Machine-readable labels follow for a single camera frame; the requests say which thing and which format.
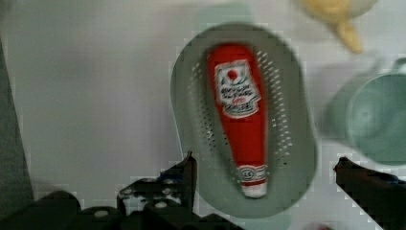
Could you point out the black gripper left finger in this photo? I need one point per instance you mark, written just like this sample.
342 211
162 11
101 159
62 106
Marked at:
176 184

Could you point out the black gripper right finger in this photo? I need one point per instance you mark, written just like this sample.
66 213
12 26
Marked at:
381 195

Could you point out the red plush ketchup bottle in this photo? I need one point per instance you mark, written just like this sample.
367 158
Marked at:
240 102

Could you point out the green oval strainer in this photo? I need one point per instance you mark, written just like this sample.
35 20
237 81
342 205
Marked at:
290 148

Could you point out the teal green mug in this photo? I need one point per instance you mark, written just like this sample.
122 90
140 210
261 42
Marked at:
368 114

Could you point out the yellow plush banana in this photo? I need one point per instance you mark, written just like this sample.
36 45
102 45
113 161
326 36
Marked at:
338 15

